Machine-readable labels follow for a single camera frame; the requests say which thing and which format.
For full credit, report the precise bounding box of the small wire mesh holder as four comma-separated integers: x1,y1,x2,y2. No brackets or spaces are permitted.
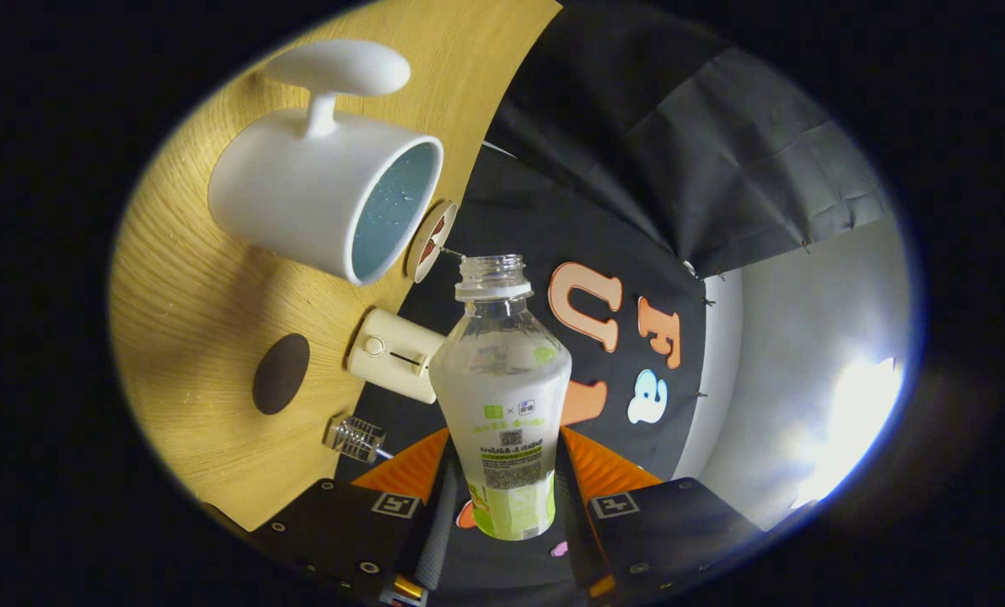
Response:
325,416,388,463

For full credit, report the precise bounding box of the dark brown round coaster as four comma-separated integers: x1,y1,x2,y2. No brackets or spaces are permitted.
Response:
252,333,311,416

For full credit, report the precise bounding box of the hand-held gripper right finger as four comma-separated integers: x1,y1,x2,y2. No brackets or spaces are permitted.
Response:
557,426,760,601

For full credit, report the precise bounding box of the wooden table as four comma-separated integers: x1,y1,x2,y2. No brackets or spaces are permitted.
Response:
108,0,562,532

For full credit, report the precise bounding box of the cream plastic dispenser box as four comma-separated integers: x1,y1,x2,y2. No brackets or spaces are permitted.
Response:
347,308,446,405

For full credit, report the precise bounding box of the clear juice bottle green label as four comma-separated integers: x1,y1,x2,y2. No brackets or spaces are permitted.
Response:
429,255,572,541

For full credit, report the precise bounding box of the white cup with handle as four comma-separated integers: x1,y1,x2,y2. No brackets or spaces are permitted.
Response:
207,40,444,286

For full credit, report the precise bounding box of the small white dish of beans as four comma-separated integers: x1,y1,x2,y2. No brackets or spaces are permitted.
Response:
406,200,460,283

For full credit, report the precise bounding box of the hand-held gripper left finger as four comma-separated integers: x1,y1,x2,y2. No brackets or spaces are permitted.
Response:
250,428,461,606

